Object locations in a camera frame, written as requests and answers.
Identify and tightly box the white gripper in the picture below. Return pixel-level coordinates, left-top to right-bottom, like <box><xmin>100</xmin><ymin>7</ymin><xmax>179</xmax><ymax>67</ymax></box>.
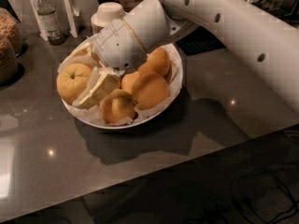
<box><xmin>58</xmin><ymin>19</ymin><xmax>148</xmax><ymax>109</ymax></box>

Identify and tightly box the orange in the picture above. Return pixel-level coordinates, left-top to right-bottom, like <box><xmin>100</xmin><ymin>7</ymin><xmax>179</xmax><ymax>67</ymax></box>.
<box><xmin>138</xmin><ymin>62</ymin><xmax>155</xmax><ymax>75</ymax></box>
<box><xmin>56</xmin><ymin>63</ymin><xmax>92</xmax><ymax>105</ymax></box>
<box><xmin>148</xmin><ymin>47</ymin><xmax>171</xmax><ymax>77</ymax></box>
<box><xmin>132</xmin><ymin>73</ymin><xmax>169</xmax><ymax>110</ymax></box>
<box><xmin>99</xmin><ymin>89</ymin><xmax>135</xmax><ymax>123</ymax></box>

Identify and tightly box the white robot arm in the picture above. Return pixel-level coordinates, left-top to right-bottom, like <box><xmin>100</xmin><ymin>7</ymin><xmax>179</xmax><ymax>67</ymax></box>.
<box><xmin>93</xmin><ymin>0</ymin><xmax>299</xmax><ymax>111</ymax></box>

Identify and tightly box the white bowl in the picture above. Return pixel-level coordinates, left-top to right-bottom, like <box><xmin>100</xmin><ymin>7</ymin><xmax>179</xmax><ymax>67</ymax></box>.
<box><xmin>59</xmin><ymin>35</ymin><xmax>185</xmax><ymax>130</ymax></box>

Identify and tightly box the white paper liner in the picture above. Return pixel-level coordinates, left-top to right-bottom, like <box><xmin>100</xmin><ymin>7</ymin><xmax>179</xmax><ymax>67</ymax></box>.
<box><xmin>57</xmin><ymin>42</ymin><xmax>184</xmax><ymax>127</ymax></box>

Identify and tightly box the orange centre small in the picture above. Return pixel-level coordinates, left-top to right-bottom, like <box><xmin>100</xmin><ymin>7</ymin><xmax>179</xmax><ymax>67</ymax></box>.
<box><xmin>121</xmin><ymin>71</ymin><xmax>140</xmax><ymax>93</ymax></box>

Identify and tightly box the glass bottle black cap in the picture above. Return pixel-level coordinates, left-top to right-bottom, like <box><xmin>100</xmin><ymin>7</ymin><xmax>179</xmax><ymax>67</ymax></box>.
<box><xmin>34</xmin><ymin>0</ymin><xmax>66</xmax><ymax>46</ymax></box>

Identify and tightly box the white cup stack left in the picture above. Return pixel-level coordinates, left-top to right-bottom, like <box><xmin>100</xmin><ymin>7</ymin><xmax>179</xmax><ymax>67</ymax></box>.
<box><xmin>91</xmin><ymin>2</ymin><xmax>126</xmax><ymax>34</ymax></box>

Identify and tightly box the white menu stand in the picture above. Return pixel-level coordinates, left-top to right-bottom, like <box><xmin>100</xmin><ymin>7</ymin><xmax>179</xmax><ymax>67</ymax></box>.
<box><xmin>30</xmin><ymin>0</ymin><xmax>78</xmax><ymax>42</ymax></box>

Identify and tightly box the cereal jar lower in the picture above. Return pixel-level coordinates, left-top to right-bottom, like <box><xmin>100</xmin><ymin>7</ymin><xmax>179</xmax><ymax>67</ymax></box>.
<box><xmin>0</xmin><ymin>36</ymin><xmax>19</xmax><ymax>85</ymax></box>

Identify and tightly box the cereal jar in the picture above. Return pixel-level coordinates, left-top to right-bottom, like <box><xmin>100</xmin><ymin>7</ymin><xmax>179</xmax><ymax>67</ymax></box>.
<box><xmin>0</xmin><ymin>7</ymin><xmax>23</xmax><ymax>55</ymax></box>
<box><xmin>0</xmin><ymin>36</ymin><xmax>19</xmax><ymax>85</ymax></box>

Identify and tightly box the cereal jar upper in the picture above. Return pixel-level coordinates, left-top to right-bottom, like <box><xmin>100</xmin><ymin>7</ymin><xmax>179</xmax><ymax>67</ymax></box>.
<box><xmin>0</xmin><ymin>7</ymin><xmax>23</xmax><ymax>55</ymax></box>

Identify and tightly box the black rubber mat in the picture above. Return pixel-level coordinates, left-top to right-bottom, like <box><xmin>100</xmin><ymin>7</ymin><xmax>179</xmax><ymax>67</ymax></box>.
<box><xmin>176</xmin><ymin>27</ymin><xmax>224</xmax><ymax>56</ymax></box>

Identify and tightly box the black floor cable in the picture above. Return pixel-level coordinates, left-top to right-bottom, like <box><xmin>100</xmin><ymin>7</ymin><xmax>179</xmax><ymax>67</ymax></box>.
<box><xmin>181</xmin><ymin>168</ymin><xmax>299</xmax><ymax>224</ymax></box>

